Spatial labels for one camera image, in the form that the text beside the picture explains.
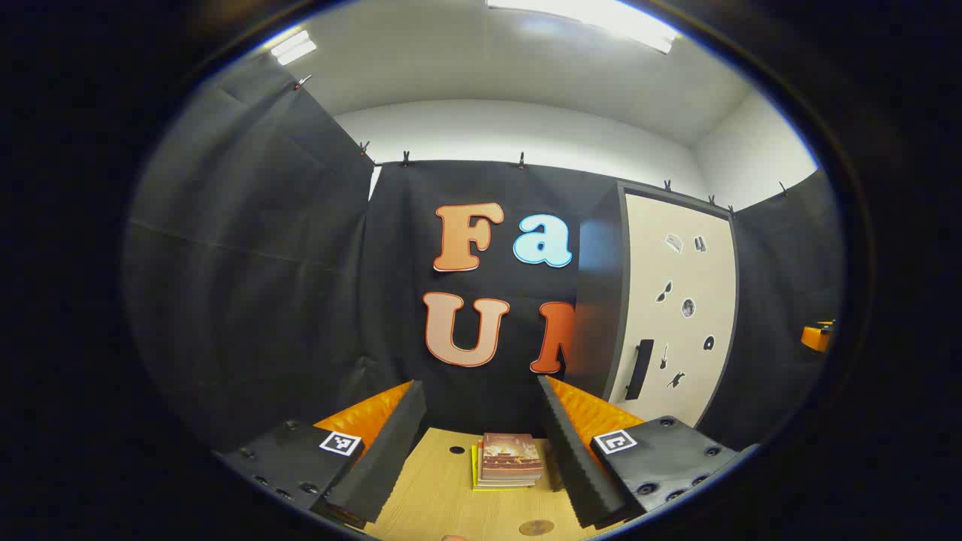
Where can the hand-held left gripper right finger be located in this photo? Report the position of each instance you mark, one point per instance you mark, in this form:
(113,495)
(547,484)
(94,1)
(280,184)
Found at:
(575,466)

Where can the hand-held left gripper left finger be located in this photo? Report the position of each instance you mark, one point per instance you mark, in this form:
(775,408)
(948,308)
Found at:
(383,458)

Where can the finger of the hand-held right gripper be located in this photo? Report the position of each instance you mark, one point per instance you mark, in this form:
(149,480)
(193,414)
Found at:
(815,336)

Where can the round brown coaster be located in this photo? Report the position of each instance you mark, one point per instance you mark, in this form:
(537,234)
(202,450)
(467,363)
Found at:
(536,527)

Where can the white cabinet door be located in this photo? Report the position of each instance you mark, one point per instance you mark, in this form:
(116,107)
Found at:
(676,300)

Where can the dark grey cabinet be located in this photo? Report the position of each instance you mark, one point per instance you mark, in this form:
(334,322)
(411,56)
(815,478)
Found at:
(597,300)

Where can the brown cover book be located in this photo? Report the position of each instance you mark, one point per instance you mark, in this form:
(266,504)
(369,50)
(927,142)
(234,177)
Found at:
(511,454)

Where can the black backdrop cloth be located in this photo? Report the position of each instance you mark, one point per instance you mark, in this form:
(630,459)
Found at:
(248,263)

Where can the row of black clips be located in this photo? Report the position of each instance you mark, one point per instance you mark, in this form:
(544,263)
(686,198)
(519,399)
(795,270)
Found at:
(406,158)

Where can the large ceiling light panel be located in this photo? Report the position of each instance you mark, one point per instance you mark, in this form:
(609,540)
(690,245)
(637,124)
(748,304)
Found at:
(586,19)

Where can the small ceiling light panel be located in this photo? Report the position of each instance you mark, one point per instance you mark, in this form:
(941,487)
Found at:
(293,47)

